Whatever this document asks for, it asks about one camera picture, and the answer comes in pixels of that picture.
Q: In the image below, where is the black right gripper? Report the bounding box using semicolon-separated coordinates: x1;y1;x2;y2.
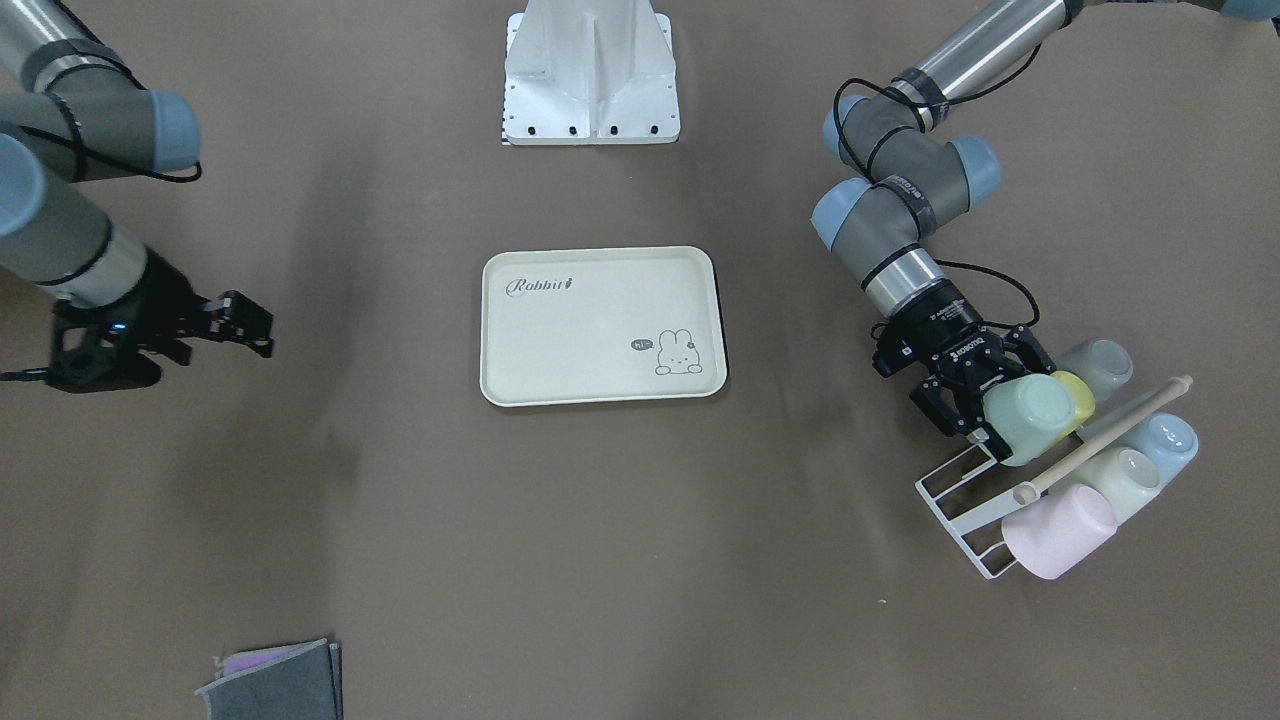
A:
102;250;275;366

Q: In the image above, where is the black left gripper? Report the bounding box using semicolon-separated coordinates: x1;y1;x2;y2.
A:
872;295;1057;445

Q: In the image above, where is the green cup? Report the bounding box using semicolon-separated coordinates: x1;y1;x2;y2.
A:
983;374;1076;468

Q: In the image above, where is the cream rabbit tray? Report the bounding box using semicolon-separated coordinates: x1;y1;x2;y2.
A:
479;246;730;407

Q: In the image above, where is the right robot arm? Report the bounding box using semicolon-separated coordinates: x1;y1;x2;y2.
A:
3;1;274;365

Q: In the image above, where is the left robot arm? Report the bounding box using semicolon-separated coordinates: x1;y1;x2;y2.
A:
812;1;1085;461

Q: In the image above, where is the yellow cup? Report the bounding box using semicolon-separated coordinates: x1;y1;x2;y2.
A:
1051;369;1097;438

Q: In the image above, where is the grey cup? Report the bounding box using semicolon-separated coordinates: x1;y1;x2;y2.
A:
1056;338;1135;405

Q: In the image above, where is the pink cup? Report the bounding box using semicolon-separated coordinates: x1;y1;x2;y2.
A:
1001;484;1119;580

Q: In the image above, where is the cream white cup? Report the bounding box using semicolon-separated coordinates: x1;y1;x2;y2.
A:
1064;446;1166;525

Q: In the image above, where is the light blue cup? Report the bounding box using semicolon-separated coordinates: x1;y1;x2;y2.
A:
1116;413;1201;486

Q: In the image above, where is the grey folded cloth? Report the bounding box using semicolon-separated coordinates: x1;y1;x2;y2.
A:
195;638;344;719

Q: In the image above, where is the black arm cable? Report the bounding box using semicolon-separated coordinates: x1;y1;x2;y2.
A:
931;258;1043;331

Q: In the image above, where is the white wire cup rack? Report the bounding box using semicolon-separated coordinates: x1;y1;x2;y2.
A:
914;380;1190;582

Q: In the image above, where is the wooden rack handle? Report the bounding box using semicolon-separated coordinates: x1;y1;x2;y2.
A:
1012;375;1194;509

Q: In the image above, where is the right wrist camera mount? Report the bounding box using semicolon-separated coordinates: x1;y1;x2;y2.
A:
44;297;163;395

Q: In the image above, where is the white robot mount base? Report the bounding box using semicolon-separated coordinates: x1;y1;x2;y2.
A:
500;1;682;146

